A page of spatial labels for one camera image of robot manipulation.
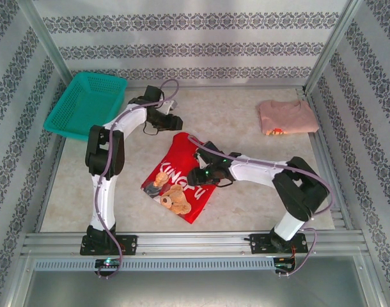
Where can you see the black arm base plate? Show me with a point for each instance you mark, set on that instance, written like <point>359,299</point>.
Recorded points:
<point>128,244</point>
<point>259,244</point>

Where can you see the grey metal panel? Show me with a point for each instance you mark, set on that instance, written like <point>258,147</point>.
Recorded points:
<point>195,291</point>

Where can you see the aluminium frame post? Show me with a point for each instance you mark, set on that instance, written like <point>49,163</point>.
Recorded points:
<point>43,38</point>
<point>332,48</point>

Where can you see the aluminium side rail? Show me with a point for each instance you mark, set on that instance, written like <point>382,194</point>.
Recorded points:
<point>324,144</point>
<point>58,156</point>

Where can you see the small circuit board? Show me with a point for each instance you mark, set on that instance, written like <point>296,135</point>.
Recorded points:
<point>108,263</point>
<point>283,263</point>

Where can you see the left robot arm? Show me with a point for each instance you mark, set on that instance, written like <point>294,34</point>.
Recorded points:
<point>104,198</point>

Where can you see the red bear print t-shirt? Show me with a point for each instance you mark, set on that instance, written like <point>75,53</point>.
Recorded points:
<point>182,150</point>

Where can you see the teal plastic basket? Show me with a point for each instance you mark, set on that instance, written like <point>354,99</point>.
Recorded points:
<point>80,102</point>

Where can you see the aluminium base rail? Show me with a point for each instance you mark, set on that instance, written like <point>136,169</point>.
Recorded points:
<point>195,240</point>

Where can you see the aluminium back beam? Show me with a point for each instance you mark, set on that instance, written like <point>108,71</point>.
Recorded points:
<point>214,87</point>

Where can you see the folded pink t-shirt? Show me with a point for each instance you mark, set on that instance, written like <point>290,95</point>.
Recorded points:
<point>287,116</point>

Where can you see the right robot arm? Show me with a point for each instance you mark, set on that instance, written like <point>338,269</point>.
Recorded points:
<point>255,169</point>

